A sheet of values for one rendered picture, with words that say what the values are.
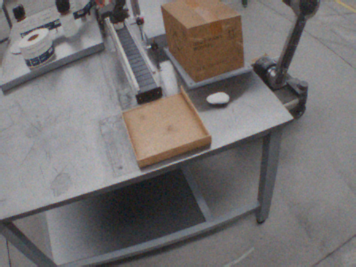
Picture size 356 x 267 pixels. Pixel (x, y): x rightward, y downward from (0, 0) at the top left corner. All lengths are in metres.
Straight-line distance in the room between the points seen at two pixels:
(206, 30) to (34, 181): 0.88
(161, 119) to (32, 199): 0.60
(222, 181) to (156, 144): 0.96
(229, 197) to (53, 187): 1.15
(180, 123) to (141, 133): 0.15
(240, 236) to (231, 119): 0.83
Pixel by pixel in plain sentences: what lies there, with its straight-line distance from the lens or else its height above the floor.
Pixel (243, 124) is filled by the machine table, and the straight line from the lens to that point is 1.27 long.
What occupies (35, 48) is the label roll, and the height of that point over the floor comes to 0.99.
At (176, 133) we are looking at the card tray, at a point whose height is 0.83.
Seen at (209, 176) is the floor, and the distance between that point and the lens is 2.17.
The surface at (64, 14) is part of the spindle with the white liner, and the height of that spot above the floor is 1.07.
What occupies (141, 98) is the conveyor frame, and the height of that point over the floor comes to 0.85.
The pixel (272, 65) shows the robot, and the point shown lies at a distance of 2.30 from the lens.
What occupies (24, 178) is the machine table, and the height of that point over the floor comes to 0.83.
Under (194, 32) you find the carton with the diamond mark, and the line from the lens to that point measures 1.30.
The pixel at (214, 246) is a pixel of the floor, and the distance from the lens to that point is 1.90.
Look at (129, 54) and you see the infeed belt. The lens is 1.66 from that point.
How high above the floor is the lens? 1.73
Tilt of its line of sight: 45 degrees down
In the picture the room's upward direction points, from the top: 11 degrees counter-clockwise
